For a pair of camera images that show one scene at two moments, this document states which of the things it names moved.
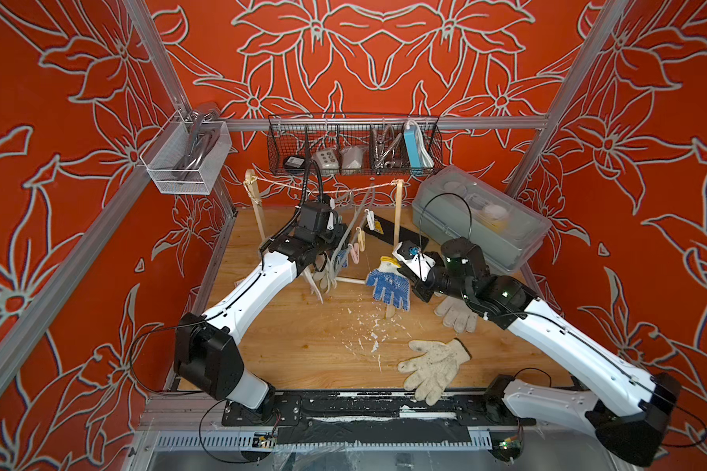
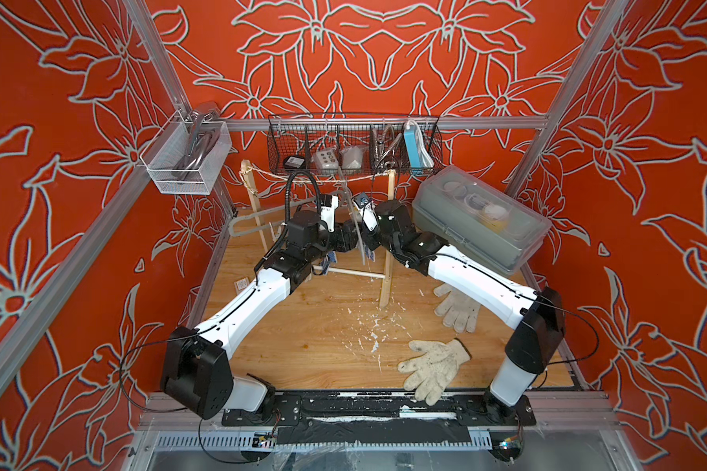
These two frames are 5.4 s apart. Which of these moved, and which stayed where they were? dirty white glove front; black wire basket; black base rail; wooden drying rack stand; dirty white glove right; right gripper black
Moved: wooden drying rack stand; right gripper black
Stayed: dirty white glove front; black base rail; dirty white glove right; black wire basket
